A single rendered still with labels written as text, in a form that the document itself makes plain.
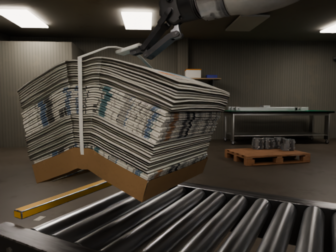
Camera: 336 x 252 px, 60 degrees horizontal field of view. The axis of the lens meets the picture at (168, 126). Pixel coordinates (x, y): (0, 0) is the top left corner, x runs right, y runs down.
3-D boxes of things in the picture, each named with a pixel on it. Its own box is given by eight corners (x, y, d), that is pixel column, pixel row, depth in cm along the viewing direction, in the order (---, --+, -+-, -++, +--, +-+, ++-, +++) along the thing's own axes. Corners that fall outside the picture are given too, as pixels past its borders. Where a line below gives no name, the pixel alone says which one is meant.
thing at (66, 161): (35, 183, 66) (31, 165, 66) (116, 163, 91) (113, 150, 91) (84, 166, 58) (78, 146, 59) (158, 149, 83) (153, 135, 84)
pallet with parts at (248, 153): (278, 153, 619) (279, 136, 617) (312, 161, 532) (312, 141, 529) (222, 157, 579) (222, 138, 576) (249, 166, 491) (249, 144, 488)
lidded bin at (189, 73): (199, 79, 822) (199, 70, 821) (201, 78, 788) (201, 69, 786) (184, 79, 820) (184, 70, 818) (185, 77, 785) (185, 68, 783)
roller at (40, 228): (20, 248, 63) (22, 227, 62) (142, 191, 104) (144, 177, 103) (35, 258, 61) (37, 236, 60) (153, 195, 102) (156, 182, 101)
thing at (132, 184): (79, 166, 59) (84, 146, 58) (155, 149, 84) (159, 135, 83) (142, 203, 52) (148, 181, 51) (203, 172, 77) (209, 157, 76)
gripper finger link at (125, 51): (146, 45, 68) (146, 48, 68) (122, 52, 71) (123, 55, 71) (139, 42, 65) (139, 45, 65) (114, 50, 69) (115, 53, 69)
